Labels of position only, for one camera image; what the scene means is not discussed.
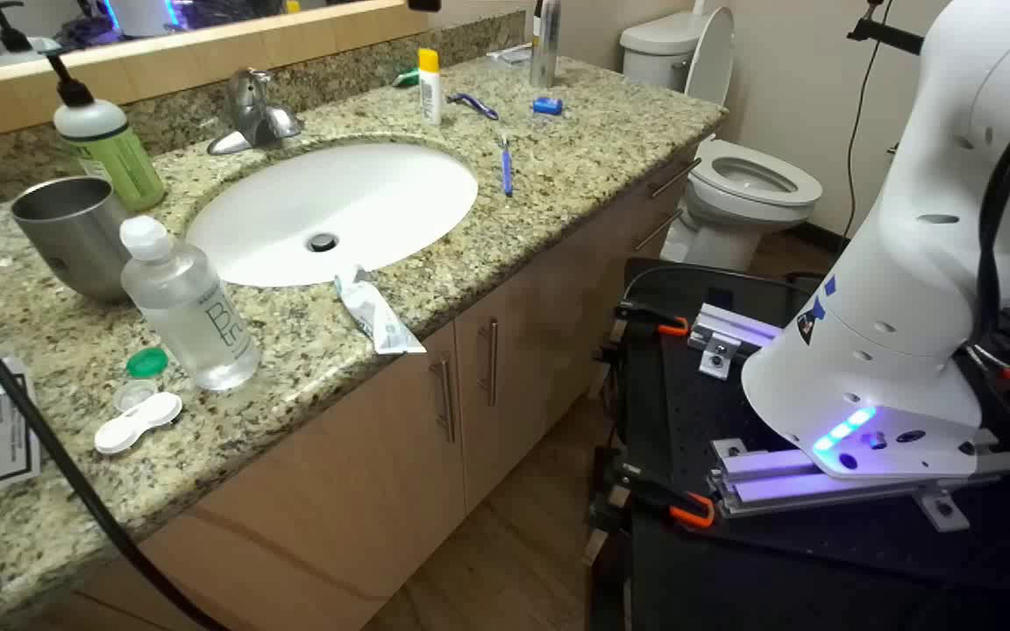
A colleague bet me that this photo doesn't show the green soap pump bottle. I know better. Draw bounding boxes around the green soap pump bottle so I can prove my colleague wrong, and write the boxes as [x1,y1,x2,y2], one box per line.
[42,50,170,216]

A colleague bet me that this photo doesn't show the blue toothbrush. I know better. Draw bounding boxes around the blue toothbrush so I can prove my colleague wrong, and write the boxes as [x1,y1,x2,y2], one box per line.
[495,130,518,198]

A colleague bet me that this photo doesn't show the black hanging wall cable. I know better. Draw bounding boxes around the black hanging wall cable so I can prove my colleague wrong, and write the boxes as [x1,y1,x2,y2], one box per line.
[839,0,927,237]

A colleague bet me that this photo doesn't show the aluminium robot base mount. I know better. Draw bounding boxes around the aluminium robot base mount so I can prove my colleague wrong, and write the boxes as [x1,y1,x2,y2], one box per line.
[691,301,1010,537]

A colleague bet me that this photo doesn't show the white toilet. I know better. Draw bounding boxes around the white toilet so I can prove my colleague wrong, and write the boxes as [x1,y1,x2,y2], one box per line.
[618,4,827,273]

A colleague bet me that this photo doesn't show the chrome sink faucet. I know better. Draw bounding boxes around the chrome sink faucet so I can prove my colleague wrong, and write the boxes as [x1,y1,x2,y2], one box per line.
[203,66,304,159]

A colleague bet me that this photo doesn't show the stainless steel cup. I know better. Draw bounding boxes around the stainless steel cup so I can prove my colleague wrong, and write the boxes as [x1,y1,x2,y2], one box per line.
[7,174,134,301]

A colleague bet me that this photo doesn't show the clear plastic bottle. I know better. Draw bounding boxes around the clear plastic bottle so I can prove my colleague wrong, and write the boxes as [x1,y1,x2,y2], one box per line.
[114,213,264,397]

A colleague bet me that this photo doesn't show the green round cap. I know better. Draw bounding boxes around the green round cap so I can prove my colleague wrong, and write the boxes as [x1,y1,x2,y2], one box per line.
[123,342,170,384]

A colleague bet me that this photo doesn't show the silver spray can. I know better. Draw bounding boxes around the silver spray can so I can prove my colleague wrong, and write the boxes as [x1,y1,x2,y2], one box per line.
[525,0,566,90]

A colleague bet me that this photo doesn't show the white toothpaste tube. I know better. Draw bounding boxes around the white toothpaste tube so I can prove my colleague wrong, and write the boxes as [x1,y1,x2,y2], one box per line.
[334,271,426,361]

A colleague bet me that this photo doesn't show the wood framed mirror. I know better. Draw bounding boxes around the wood framed mirror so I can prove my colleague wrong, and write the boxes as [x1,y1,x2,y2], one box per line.
[0,0,445,150]

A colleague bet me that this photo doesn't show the orange black clamp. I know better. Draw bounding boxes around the orange black clamp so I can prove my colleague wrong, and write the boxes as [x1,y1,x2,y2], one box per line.
[612,299,694,342]
[605,460,721,537]

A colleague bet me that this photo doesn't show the white flat packet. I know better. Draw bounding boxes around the white flat packet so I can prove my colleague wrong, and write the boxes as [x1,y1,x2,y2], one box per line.
[485,42,535,66]

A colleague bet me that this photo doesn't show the black robot cart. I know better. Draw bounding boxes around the black robot cart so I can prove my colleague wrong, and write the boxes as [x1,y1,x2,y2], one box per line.
[587,257,1010,631]

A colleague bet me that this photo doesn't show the white oval sink basin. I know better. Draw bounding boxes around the white oval sink basin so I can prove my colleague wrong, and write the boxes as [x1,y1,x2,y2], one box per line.
[183,141,481,291]

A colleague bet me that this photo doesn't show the white tube yellow cap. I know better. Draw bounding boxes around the white tube yellow cap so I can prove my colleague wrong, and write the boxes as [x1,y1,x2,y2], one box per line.
[412,44,445,125]

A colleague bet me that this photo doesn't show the black camera cable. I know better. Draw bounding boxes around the black camera cable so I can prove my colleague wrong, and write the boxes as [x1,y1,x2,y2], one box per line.
[0,275,229,631]

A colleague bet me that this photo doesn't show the granite bathroom vanity counter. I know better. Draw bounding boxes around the granite bathroom vanity counter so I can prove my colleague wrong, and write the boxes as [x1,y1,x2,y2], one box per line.
[11,136,708,631]

